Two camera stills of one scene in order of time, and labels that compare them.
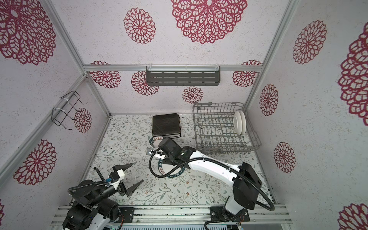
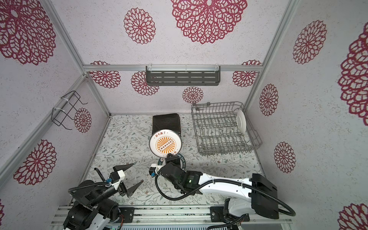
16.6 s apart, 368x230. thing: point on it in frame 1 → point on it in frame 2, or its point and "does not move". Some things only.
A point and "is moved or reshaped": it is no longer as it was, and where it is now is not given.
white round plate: [155, 141] is moved or reshaped
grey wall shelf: [183, 75] does not move
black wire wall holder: [71, 98] does not move
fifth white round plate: [244, 122] does not move
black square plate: [166, 124] does not move
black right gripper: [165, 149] → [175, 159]
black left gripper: [122, 189] does not move
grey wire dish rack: [214, 132] does not move
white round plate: [237, 122] → [163, 142]
